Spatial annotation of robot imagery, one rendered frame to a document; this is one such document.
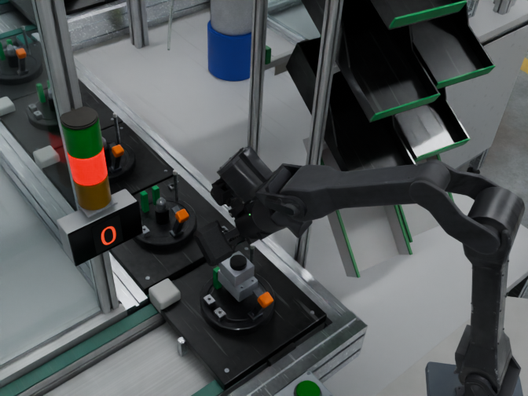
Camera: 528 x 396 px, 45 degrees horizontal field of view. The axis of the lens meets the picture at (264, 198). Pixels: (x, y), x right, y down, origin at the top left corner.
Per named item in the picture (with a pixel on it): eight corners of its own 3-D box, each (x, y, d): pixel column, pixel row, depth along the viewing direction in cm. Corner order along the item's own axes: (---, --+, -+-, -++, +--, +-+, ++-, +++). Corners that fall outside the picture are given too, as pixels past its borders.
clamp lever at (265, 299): (262, 314, 114) (274, 300, 108) (254, 320, 113) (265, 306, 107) (251, 298, 115) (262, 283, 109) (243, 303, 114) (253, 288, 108)
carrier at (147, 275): (243, 240, 134) (244, 198, 125) (144, 296, 122) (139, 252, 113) (179, 179, 147) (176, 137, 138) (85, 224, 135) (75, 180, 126)
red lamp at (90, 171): (113, 177, 93) (109, 151, 89) (82, 190, 90) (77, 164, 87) (97, 159, 95) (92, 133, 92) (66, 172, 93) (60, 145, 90)
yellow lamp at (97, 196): (117, 201, 96) (113, 177, 93) (87, 215, 94) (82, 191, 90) (101, 183, 99) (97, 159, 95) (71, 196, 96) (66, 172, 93)
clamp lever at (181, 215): (183, 232, 128) (189, 215, 122) (174, 236, 127) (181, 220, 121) (174, 218, 129) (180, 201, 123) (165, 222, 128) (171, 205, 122)
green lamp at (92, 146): (109, 150, 89) (105, 122, 86) (77, 163, 87) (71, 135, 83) (92, 133, 92) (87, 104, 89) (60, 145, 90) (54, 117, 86)
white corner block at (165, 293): (182, 305, 121) (181, 291, 118) (162, 317, 119) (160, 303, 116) (168, 289, 123) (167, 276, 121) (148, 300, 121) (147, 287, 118)
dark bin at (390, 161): (412, 175, 115) (433, 156, 109) (354, 197, 110) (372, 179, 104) (342, 51, 123) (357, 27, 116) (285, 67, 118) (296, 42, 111)
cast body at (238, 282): (258, 291, 115) (259, 265, 110) (239, 302, 113) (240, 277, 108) (229, 262, 119) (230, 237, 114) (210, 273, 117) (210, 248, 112)
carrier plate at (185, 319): (326, 320, 120) (327, 313, 118) (224, 391, 108) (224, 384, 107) (247, 245, 133) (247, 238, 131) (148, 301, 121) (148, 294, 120)
